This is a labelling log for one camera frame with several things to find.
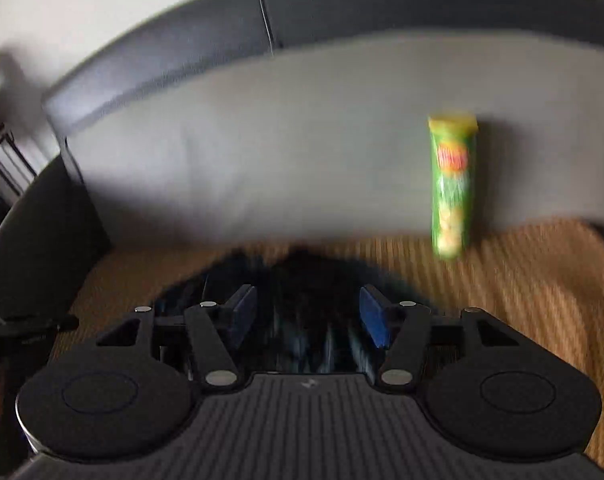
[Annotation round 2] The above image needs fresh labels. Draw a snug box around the green snack canister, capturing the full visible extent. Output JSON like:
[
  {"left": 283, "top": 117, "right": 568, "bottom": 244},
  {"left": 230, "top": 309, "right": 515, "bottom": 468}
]
[{"left": 427, "top": 111, "right": 478, "bottom": 261}]

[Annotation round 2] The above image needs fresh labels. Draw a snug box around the tan woven seat mat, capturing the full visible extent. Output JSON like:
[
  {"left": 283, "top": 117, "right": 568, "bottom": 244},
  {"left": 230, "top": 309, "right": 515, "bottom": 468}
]
[{"left": 52, "top": 217, "right": 604, "bottom": 476}]

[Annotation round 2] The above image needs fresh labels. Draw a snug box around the dark teal patterned sweater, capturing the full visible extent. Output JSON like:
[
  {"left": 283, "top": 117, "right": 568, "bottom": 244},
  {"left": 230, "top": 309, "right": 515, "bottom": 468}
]
[{"left": 152, "top": 245, "right": 433, "bottom": 376}]

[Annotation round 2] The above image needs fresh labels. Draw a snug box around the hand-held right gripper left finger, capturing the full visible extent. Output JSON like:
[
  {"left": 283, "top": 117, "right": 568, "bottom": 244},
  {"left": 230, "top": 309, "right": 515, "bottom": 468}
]
[{"left": 96, "top": 284, "right": 259, "bottom": 392}]

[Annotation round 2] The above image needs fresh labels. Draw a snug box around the metal frame rack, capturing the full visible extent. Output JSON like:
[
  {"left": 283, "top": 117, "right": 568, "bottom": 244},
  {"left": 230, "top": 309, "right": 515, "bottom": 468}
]
[{"left": 0, "top": 122, "right": 38, "bottom": 211}]

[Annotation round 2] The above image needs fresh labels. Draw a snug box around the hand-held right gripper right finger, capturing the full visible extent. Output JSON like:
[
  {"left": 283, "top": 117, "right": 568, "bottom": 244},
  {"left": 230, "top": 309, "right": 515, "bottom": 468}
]
[{"left": 358, "top": 284, "right": 521, "bottom": 391}]

